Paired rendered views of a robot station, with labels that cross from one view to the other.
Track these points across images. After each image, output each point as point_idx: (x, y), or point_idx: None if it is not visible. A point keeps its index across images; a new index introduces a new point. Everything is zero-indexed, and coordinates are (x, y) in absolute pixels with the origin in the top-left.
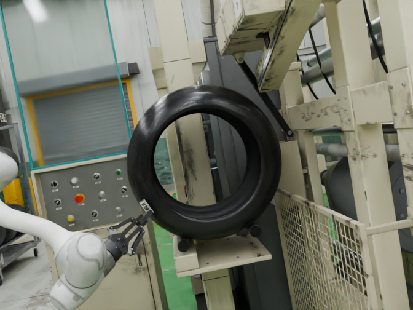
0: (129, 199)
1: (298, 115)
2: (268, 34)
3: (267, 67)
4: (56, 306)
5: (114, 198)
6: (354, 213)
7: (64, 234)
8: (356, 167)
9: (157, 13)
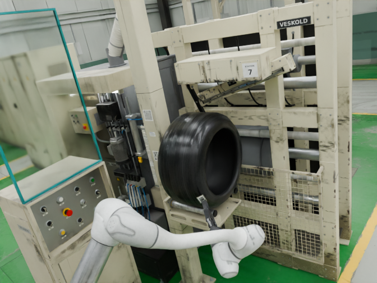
0: (102, 197)
1: None
2: None
3: (225, 96)
4: (231, 276)
5: (91, 201)
6: (249, 164)
7: (239, 232)
8: (277, 145)
9: (143, 55)
